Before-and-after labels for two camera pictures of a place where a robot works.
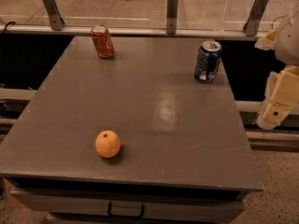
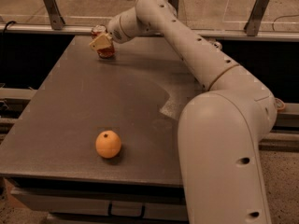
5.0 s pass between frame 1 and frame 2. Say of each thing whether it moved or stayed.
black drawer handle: stayed
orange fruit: stayed
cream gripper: moved
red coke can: stayed
